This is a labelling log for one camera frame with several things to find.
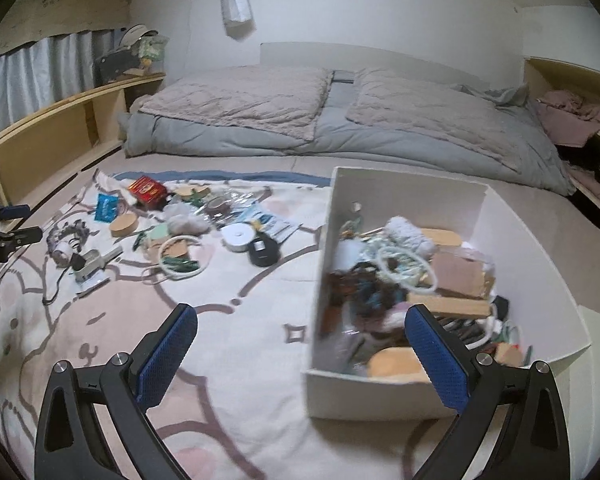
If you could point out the left beige quilted pillow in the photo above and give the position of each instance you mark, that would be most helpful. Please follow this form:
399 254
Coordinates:
240 100

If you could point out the bag of fluffy balls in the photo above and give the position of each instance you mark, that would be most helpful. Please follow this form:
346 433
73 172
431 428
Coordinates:
182 218

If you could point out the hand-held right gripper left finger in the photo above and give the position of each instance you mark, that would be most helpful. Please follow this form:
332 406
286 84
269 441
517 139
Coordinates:
167 355

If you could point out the small black item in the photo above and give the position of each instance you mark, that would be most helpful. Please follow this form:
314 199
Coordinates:
500 307

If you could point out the white storage box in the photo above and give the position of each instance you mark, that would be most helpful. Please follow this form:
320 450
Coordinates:
360 395

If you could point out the wooden bedside shelf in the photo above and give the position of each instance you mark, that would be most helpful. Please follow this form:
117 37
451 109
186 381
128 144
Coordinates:
45 145

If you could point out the white hat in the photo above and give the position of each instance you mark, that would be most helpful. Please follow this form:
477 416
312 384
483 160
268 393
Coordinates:
135 34

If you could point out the long wooden block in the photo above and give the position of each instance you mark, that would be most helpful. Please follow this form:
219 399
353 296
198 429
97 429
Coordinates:
455 305

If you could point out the beige cartoon curtain valance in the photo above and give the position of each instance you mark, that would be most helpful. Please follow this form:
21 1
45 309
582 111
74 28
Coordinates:
55 17

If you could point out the tan wooden piece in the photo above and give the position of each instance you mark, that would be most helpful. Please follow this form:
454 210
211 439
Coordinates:
442 236

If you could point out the white paper card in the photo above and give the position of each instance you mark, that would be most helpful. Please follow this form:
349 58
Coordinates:
92 285

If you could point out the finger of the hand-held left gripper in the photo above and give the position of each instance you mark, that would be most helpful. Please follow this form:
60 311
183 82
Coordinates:
15 209
20 236

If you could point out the pink clothes pile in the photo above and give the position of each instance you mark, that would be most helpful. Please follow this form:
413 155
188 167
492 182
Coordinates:
570 115

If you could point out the grey curtain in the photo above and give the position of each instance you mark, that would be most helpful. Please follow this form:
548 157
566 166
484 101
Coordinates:
40 80

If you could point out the round wooden lid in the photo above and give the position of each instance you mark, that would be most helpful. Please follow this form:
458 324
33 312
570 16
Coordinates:
124 225

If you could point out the blue and white packets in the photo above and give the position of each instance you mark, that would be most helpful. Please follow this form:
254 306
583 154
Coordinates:
270 222

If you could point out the blue packet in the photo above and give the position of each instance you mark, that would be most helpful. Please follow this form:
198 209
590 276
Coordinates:
105 208

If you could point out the white round disc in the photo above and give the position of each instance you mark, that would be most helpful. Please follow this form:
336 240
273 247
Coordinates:
237 236

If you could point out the brown tape roll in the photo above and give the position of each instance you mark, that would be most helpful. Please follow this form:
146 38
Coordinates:
217 206

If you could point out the grey fluffy roll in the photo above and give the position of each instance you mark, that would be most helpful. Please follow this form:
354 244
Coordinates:
410 236

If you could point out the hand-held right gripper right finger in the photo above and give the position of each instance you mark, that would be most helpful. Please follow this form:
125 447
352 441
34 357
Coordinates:
437 355

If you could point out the right beige quilted pillow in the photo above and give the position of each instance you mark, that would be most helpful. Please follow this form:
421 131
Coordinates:
430 115

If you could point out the black bag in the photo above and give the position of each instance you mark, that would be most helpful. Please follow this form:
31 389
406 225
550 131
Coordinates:
115 66

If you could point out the red box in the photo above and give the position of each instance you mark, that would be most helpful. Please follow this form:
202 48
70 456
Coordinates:
147 192

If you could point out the small white cup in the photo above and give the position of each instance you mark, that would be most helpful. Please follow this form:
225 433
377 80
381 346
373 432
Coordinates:
62 253

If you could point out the beige quilted pillow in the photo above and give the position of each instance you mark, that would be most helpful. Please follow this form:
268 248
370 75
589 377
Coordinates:
430 115
240 100

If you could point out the brown cardboard box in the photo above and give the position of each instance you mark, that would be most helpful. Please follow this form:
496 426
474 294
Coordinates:
460 272

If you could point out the light green sponge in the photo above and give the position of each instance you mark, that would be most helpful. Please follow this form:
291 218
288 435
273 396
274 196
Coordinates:
157 233

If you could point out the grey duvet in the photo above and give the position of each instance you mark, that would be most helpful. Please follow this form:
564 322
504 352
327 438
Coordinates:
220 145

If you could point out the rounded wooden piece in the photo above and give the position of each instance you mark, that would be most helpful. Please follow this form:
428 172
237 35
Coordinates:
395 364

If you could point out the black round tin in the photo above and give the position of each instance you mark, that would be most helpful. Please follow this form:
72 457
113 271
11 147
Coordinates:
264 251

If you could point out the wooden closet shelf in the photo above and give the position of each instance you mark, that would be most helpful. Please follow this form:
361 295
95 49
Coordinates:
555 75

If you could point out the carved wooden block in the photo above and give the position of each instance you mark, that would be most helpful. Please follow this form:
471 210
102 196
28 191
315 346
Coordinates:
174 250

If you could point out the fuzzy grey ornament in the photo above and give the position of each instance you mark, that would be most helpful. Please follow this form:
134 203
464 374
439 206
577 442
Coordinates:
72 232

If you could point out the printed cartoon blanket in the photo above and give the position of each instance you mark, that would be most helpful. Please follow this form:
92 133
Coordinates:
230 335

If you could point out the flat wooden paddle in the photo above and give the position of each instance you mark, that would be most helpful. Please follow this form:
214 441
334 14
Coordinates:
190 191

